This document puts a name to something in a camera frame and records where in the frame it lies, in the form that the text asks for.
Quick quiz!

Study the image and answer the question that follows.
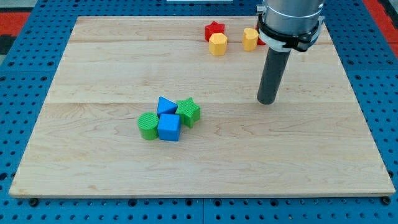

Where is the blue cube block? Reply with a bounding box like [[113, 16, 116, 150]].
[[157, 114, 180, 141]]

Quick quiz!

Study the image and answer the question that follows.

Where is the yellow hexagon block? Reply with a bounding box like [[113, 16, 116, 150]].
[[209, 33, 228, 56]]

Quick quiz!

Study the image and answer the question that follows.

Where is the green cylinder block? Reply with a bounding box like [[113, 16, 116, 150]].
[[137, 112, 159, 140]]

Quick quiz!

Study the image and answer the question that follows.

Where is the light wooden board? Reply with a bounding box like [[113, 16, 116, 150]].
[[9, 16, 395, 198]]

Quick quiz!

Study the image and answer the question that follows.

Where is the red star block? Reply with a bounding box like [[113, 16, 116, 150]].
[[204, 21, 225, 42]]

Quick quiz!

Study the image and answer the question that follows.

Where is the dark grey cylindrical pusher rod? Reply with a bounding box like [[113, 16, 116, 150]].
[[257, 48, 290, 105]]

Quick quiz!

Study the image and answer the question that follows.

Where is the blue triangle block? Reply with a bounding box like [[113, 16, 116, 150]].
[[157, 96, 178, 116]]

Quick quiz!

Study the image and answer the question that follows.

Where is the red block behind arm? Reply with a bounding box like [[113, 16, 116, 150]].
[[255, 26, 266, 45]]

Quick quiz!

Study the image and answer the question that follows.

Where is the black and white clamp ring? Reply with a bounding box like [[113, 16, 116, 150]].
[[256, 14, 326, 53]]

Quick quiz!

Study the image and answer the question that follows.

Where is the green star block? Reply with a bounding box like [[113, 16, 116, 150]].
[[175, 97, 201, 128]]

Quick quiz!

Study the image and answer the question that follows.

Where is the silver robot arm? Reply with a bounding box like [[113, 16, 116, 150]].
[[256, 0, 325, 35]]

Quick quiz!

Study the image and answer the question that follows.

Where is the yellow heart block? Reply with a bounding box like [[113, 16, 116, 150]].
[[242, 28, 259, 51]]

